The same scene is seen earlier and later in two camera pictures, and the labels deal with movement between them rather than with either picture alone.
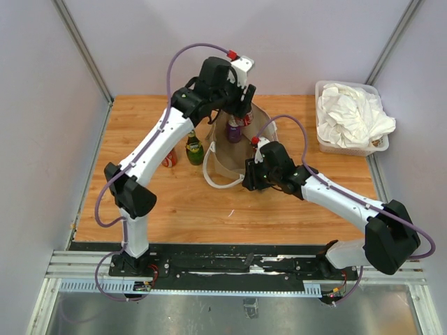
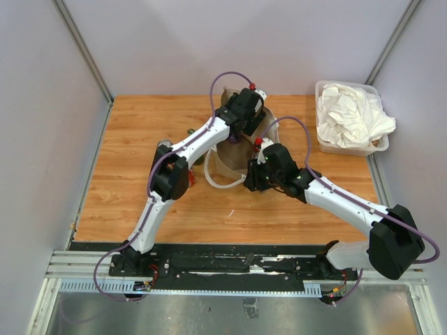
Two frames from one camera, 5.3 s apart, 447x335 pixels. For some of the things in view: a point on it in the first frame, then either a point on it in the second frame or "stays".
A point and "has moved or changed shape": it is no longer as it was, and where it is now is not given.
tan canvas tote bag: [225, 162] stays
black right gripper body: [259, 176] stays
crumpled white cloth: [351, 116] stays
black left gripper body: [223, 98] to [250, 126]
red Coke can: [246, 120] has moved or changed shape
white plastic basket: [378, 144] stays
